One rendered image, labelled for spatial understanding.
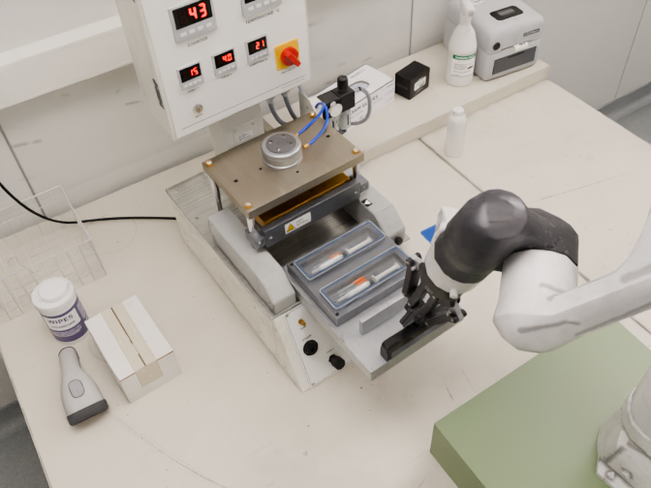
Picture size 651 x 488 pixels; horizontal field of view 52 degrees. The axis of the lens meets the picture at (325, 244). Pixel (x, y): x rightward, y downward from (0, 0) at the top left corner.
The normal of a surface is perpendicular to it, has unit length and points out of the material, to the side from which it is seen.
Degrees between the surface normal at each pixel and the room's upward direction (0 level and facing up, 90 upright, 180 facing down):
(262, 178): 0
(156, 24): 90
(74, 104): 90
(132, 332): 1
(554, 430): 3
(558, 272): 21
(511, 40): 87
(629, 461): 88
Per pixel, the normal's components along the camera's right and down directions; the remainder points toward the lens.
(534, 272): -0.35, -0.49
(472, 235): -0.66, 0.51
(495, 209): 0.01, -0.43
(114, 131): 0.54, 0.61
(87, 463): -0.04, -0.67
